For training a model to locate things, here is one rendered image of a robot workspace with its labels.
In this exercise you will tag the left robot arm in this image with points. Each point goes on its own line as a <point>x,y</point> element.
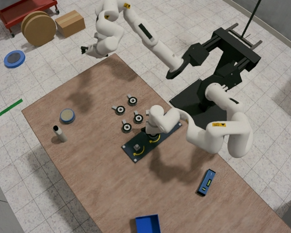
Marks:
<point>211,140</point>

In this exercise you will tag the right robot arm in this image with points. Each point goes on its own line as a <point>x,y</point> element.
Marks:
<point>109,34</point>

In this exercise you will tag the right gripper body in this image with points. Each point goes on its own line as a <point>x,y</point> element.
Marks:
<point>91,52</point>

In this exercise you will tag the blue box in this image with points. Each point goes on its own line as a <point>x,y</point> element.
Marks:
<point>148,224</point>

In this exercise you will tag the white plastic bottle with black cap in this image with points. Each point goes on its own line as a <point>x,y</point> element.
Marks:
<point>60,133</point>

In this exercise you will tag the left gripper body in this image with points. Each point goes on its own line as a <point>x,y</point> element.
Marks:
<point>150,130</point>

